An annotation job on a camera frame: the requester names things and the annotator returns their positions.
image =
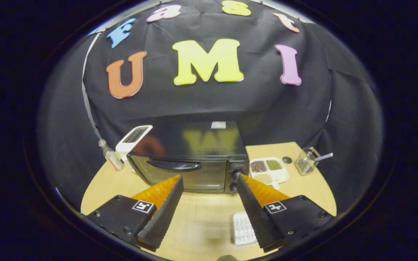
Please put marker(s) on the white divided dish with grains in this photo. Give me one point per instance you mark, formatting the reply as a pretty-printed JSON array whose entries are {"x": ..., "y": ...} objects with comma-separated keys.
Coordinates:
[{"x": 281, "y": 175}]

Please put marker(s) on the clear glass bottle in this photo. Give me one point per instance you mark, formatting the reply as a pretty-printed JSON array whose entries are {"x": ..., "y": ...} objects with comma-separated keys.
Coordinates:
[{"x": 111, "y": 157}]

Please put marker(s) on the black backdrop cloth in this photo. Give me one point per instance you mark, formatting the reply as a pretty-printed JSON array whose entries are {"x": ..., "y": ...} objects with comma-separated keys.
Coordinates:
[{"x": 201, "y": 101}]

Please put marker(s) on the metal spoon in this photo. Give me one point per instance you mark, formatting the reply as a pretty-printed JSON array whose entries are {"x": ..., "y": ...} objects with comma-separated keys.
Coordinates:
[{"x": 325, "y": 156}]

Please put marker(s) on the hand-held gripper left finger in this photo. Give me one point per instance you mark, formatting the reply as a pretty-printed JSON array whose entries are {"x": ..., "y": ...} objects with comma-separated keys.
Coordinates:
[{"x": 165, "y": 214}]

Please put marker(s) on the small black round disc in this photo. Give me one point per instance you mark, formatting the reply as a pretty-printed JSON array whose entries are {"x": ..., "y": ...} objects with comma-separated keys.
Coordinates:
[{"x": 287, "y": 159}]

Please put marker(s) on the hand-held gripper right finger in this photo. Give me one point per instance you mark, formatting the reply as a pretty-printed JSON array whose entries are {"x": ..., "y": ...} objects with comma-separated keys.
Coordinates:
[{"x": 254, "y": 214}]

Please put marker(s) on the black toaster oven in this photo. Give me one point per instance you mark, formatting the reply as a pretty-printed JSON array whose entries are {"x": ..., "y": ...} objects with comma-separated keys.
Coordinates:
[{"x": 194, "y": 145}]

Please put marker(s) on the white rectangular tray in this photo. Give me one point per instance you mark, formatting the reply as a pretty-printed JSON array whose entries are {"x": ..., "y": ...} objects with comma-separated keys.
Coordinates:
[{"x": 241, "y": 228}]

